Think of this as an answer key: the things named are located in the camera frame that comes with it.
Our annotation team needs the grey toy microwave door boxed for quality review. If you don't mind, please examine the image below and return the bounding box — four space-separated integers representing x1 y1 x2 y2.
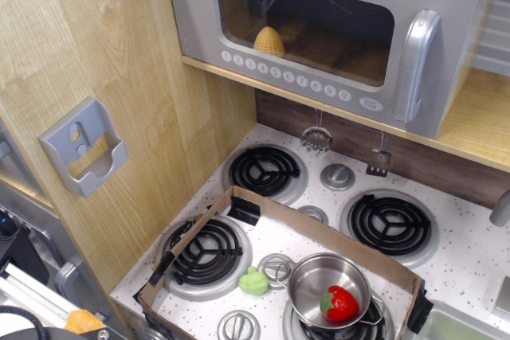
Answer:
172 0 484 139

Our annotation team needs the yellow toy corn cob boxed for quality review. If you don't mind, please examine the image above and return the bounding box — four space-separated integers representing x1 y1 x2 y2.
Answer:
253 26 284 57

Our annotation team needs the back left black burner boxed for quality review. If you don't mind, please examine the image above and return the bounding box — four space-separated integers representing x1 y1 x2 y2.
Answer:
222 145 308 205

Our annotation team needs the back centre grey knob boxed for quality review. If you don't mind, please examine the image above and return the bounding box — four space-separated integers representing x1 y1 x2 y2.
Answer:
320 164 355 191

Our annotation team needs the hanging small metal spatula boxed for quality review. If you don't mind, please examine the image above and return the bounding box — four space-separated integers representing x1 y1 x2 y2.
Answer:
366 131 391 178

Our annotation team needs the brown cardboard fence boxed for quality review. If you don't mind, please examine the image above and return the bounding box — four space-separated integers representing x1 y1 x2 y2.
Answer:
132 186 434 339

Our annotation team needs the middle small grey knob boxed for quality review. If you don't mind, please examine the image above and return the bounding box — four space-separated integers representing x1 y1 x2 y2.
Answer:
297 205 329 225

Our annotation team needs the front left black burner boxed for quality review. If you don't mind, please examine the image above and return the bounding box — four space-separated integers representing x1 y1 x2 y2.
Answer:
163 217 253 302

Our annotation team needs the centre grey stove knob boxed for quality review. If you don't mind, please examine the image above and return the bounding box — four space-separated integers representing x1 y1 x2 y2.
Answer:
257 253 296 290

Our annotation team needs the grey stove knob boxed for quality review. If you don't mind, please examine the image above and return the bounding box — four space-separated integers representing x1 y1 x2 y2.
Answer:
217 310 261 340
257 253 296 290

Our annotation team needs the back right black burner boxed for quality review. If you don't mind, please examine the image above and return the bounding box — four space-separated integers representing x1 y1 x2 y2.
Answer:
338 189 440 268

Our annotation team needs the green toy vegetable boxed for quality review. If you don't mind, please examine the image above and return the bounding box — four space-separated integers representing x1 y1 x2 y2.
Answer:
238 266 269 295

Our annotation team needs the small steel pot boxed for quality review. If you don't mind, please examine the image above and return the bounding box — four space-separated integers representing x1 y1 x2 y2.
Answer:
286 252 374 332

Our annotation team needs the red toy strawberry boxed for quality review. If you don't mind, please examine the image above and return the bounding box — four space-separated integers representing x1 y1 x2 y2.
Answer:
320 285 359 322

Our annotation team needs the front grey stove knob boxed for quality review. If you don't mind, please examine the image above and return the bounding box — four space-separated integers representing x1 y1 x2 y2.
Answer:
217 310 261 340

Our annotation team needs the grey toy faucet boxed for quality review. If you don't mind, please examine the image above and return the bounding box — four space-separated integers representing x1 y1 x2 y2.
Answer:
489 190 510 227

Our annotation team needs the orange cloth piece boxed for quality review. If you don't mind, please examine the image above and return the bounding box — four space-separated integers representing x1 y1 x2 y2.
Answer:
64 310 104 334

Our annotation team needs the grey toy sink basin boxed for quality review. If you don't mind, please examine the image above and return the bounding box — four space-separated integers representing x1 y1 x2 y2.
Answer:
414 301 509 340

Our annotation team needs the grey wall phone holder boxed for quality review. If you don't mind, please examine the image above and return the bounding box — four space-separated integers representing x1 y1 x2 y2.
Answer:
38 97 129 197

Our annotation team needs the grey oven door handle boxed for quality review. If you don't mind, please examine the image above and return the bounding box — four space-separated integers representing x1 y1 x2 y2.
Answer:
54 261 86 306

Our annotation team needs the black cable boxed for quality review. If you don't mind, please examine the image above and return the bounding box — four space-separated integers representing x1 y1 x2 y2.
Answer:
0 305 49 339

